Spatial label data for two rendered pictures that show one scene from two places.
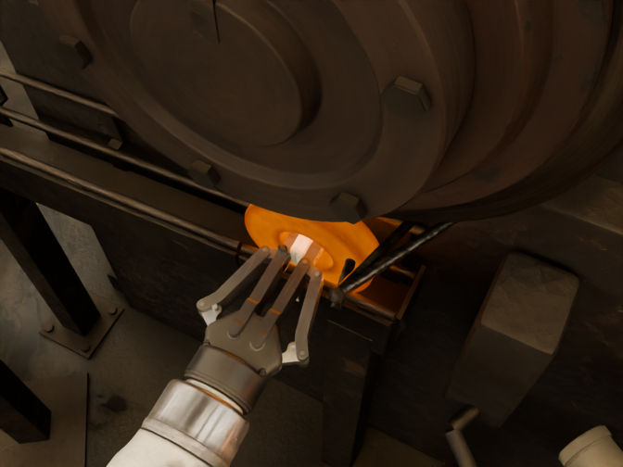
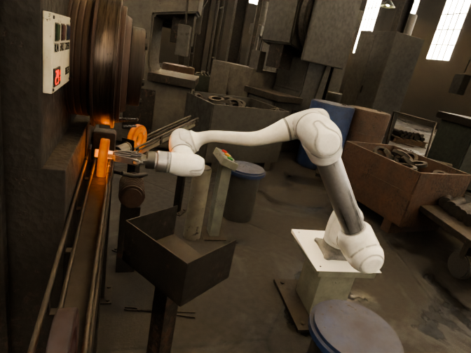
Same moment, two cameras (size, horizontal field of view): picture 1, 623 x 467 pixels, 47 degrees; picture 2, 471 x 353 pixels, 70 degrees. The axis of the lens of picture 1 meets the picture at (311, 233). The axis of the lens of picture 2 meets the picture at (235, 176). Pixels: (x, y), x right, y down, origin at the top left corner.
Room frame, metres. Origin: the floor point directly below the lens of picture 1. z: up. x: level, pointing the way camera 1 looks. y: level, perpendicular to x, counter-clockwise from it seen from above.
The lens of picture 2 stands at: (0.99, 1.26, 1.23)
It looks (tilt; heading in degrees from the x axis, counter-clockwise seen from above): 19 degrees down; 223
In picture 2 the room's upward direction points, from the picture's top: 11 degrees clockwise
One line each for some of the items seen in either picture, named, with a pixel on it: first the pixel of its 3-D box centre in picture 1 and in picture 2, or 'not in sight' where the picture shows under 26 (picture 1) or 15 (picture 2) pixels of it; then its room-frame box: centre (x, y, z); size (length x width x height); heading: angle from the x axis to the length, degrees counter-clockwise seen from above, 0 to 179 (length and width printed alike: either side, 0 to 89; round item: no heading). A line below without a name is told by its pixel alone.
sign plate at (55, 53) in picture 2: not in sight; (58, 51); (0.66, 0.25, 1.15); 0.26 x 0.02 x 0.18; 63
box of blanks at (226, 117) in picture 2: not in sight; (229, 129); (-1.85, -1.59, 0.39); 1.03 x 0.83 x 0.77; 168
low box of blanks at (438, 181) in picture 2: not in sight; (394, 184); (-2.50, 0.21, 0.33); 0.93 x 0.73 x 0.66; 70
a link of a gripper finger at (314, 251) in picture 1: (318, 260); not in sight; (0.37, -0.01, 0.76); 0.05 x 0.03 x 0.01; 152
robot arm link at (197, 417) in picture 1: (198, 423); (161, 161); (0.20, 0.11, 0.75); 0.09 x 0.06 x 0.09; 62
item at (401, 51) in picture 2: not in sight; (371, 97); (-4.82, -1.35, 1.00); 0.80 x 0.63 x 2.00; 68
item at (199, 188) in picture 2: not in sight; (197, 202); (-0.39, -0.31, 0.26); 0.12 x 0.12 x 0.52
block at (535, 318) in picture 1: (504, 344); (102, 155); (0.32, -0.21, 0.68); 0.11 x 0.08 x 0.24; 153
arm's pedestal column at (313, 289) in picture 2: not in sight; (324, 282); (-0.60, 0.61, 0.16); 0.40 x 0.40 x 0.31; 58
